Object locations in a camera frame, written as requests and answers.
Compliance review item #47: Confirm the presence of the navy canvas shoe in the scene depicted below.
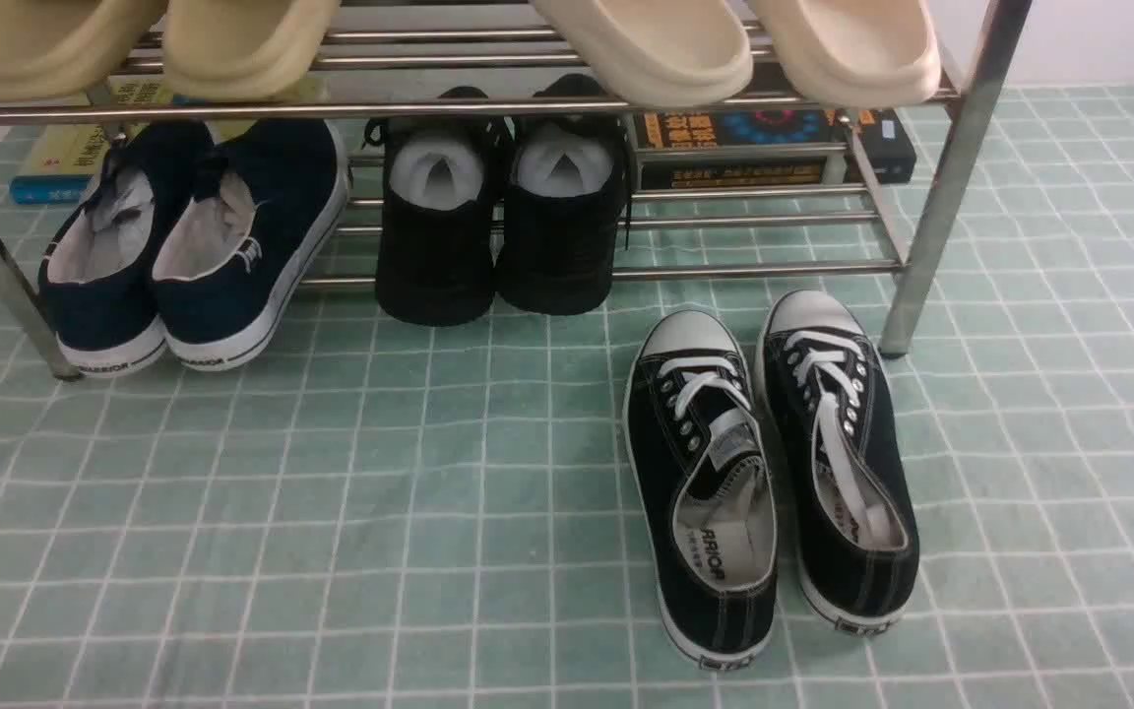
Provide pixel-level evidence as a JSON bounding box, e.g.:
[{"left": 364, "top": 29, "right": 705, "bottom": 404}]
[
  {"left": 149, "top": 118, "right": 350, "bottom": 372},
  {"left": 37, "top": 120, "right": 215, "bottom": 378}
]

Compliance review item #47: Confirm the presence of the silver metal shoe rack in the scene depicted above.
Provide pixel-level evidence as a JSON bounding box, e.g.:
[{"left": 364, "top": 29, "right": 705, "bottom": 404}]
[{"left": 0, "top": 1, "right": 1031, "bottom": 382}]

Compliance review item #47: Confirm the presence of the green checked floor cloth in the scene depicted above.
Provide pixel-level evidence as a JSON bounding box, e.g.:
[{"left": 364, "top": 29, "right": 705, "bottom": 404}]
[{"left": 0, "top": 87, "right": 1134, "bottom": 708}]

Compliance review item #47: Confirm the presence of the yellow and blue book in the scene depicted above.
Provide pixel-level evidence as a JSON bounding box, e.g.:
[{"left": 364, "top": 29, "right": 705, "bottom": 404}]
[{"left": 10, "top": 77, "right": 330, "bottom": 206}]

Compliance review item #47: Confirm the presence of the black high-top shoe left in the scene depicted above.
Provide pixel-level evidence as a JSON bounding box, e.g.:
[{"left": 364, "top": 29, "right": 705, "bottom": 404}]
[{"left": 363, "top": 115, "right": 513, "bottom": 327}]

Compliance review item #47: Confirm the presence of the black high-top shoe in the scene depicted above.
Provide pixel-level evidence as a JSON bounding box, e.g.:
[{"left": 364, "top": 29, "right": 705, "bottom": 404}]
[
  {"left": 363, "top": 115, "right": 513, "bottom": 327},
  {"left": 496, "top": 113, "right": 634, "bottom": 316}
]

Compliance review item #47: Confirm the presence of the yellow-beige slipper far left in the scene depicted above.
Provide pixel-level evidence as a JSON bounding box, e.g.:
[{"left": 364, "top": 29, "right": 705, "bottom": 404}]
[{"left": 0, "top": 1, "right": 167, "bottom": 102}]

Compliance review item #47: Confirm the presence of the yellow-beige slipper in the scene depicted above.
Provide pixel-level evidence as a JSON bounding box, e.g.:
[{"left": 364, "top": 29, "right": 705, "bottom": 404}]
[
  {"left": 161, "top": 1, "right": 342, "bottom": 100},
  {"left": 0, "top": 1, "right": 167, "bottom": 102}
]

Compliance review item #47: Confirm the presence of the black white-laced sneaker left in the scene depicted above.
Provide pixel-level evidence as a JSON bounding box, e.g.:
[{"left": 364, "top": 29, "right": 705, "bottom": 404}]
[{"left": 623, "top": 309, "right": 779, "bottom": 672}]

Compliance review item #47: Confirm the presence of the black white-laced sneaker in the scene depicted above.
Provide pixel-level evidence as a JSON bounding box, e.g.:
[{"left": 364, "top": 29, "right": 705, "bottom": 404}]
[
  {"left": 752, "top": 289, "right": 919, "bottom": 636},
  {"left": 623, "top": 309, "right": 779, "bottom": 672}
]

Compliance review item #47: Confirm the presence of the black high-top shoe right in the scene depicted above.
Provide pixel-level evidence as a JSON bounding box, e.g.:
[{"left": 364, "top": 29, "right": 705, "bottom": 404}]
[{"left": 496, "top": 113, "right": 634, "bottom": 316}]

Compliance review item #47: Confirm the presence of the black white-laced sneaker right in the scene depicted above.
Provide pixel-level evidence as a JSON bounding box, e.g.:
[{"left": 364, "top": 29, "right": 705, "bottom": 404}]
[{"left": 752, "top": 289, "right": 919, "bottom": 636}]

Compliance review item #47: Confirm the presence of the cream slipper centre right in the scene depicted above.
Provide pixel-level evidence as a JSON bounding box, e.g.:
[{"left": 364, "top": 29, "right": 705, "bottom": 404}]
[{"left": 532, "top": 1, "right": 753, "bottom": 108}]

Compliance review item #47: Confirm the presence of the cream slipper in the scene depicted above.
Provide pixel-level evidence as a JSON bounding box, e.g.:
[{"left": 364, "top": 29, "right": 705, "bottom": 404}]
[
  {"left": 532, "top": 1, "right": 753, "bottom": 108},
  {"left": 748, "top": 1, "right": 942, "bottom": 109}
]

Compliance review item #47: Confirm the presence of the cream slipper far right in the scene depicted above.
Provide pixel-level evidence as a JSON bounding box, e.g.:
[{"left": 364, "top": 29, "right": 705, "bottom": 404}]
[{"left": 748, "top": 1, "right": 942, "bottom": 109}]

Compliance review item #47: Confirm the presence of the black book with orange text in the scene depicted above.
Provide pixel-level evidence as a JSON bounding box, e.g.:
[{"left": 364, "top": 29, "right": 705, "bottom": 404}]
[{"left": 627, "top": 109, "right": 862, "bottom": 189}]

